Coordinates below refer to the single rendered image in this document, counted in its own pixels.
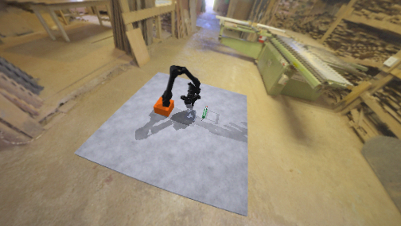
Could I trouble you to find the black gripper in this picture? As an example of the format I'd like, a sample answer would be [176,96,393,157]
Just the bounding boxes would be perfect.
[181,89,201,106]

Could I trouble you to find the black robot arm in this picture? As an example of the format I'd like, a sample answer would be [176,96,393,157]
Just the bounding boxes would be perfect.
[161,65,201,107]

